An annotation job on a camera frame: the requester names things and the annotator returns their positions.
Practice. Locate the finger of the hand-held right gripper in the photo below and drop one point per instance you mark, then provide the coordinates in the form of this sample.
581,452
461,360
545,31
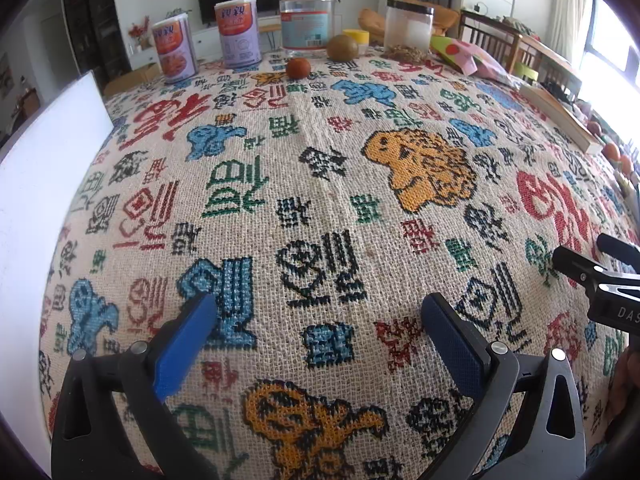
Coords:
580,267
622,252

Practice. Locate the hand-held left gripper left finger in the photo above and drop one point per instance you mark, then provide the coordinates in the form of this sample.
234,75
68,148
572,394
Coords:
182,345

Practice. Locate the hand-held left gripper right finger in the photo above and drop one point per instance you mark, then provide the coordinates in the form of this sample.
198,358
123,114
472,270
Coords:
452,347

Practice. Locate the white rectangular box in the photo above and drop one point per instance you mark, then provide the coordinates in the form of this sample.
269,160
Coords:
45,185

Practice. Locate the person's right hand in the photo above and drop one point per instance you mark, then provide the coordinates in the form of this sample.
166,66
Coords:
627,385

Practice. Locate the orange in bowl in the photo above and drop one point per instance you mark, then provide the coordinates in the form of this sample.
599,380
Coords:
611,151
625,162

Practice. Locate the small red apple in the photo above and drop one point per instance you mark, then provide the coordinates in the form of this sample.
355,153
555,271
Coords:
595,127

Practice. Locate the orange cover book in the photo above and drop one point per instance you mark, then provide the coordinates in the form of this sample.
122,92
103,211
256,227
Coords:
560,115

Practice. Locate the dark wooden chair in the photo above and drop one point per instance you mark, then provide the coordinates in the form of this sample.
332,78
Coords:
557,77
487,40

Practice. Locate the printed woven tablecloth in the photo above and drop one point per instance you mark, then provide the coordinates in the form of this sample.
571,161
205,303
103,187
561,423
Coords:
325,185

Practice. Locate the pink snack bag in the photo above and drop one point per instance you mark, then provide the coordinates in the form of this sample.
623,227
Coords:
465,55

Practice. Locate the cardboard box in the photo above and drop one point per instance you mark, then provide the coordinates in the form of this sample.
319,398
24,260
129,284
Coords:
130,80

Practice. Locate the pile of nuts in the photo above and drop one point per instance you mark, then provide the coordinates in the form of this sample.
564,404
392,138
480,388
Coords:
405,53

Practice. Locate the orange lounge chair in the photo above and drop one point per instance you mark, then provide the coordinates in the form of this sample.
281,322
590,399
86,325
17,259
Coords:
442,17

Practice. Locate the pink purple tin can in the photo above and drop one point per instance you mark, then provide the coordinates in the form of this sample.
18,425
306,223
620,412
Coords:
173,50
237,32

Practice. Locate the black lid plastic jar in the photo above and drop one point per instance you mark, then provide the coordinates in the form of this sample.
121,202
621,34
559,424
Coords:
409,25

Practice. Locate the small brown round fruit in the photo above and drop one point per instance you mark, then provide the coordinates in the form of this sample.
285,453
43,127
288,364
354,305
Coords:
298,67

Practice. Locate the white television cabinet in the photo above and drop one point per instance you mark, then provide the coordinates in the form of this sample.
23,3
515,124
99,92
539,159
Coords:
205,42

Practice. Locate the red flower vase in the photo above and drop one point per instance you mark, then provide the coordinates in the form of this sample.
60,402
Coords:
140,32

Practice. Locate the small yellow lid jar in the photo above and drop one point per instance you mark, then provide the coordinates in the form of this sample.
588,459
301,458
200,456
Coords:
357,40

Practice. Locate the brown kiwi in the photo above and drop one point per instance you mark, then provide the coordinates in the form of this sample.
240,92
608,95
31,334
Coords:
343,47

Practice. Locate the wooden top stool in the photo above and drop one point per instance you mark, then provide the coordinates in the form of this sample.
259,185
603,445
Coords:
269,35

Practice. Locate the dark display cabinet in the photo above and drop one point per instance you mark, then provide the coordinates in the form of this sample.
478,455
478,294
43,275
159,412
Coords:
95,20

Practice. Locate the clear glass jar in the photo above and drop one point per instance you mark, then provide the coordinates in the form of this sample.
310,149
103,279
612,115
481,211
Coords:
306,25

